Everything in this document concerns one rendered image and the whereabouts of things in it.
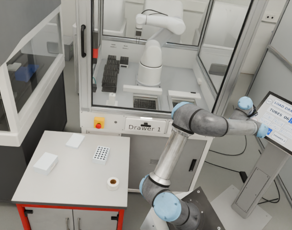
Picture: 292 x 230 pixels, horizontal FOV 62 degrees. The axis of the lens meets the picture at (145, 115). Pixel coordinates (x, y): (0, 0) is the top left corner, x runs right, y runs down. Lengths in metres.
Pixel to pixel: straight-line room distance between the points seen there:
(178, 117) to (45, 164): 0.86
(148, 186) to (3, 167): 1.19
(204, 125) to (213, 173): 1.78
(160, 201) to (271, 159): 1.13
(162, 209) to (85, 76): 0.93
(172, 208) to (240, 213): 1.46
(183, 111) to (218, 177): 1.76
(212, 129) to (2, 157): 1.46
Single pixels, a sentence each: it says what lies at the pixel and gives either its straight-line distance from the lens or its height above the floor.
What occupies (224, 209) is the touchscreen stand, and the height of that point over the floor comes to 0.04.
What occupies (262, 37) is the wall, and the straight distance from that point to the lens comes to 5.21.
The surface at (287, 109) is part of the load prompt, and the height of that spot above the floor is 1.15.
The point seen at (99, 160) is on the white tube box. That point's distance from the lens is 1.61.
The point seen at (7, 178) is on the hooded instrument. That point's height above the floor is 0.38.
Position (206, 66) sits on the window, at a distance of 1.61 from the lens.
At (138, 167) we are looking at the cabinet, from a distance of 2.12.
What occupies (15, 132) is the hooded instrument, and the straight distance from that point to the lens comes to 1.70.
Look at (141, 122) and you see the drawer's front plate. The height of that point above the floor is 0.91.
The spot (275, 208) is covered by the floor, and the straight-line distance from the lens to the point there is 2.86.
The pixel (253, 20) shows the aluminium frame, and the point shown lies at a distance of 1.57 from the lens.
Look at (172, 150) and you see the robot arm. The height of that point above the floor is 1.18.
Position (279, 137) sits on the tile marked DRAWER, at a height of 1.01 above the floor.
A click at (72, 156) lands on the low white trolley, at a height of 0.76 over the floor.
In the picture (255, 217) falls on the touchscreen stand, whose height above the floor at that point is 0.04.
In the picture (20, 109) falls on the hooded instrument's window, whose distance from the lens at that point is 1.74.
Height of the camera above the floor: 1.98
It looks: 36 degrees down
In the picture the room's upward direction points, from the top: 9 degrees clockwise
